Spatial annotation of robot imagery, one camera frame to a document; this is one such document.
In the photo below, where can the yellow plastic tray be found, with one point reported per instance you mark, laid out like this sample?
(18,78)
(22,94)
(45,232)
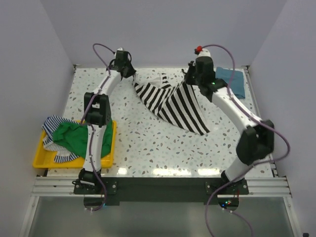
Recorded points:
(45,159)

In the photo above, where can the blue white striped tank top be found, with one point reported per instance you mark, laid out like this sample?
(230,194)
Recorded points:
(49,126)

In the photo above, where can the black white striped tank top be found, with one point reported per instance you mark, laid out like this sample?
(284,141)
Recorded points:
(175,104)

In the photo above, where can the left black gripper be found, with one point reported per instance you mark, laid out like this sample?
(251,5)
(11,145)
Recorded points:
(132,70)

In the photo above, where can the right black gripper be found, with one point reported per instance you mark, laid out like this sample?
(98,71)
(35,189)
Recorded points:
(191,67)

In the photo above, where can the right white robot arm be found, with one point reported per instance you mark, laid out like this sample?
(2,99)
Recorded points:
(255,142)

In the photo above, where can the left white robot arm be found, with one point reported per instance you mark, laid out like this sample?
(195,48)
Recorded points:
(97,115)

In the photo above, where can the green tank top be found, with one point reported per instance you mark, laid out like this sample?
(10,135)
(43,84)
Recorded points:
(74,138)

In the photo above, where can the blue ribbed tank top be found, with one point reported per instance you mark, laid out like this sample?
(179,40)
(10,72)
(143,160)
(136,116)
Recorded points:
(237,84)

